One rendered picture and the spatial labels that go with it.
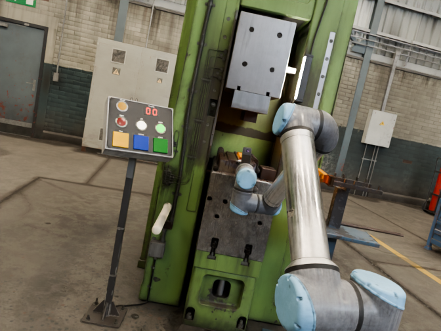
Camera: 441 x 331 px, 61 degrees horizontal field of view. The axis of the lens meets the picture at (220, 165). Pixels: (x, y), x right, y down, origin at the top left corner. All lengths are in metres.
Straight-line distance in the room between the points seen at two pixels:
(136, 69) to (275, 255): 5.49
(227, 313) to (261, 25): 1.59
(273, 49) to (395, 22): 7.68
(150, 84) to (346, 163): 4.66
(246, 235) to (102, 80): 5.66
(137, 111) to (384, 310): 1.41
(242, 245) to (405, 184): 8.01
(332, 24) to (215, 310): 1.74
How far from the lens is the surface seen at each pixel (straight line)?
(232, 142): 2.55
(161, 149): 1.91
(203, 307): 2.29
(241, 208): 1.74
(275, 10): 2.29
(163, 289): 2.47
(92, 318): 2.31
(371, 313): 1.11
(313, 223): 1.11
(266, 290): 2.48
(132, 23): 8.07
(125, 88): 7.30
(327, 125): 1.35
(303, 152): 1.22
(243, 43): 2.09
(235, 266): 2.18
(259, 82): 2.08
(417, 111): 9.80
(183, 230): 2.32
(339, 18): 2.36
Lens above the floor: 1.23
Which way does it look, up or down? 8 degrees down
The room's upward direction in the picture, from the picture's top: 12 degrees clockwise
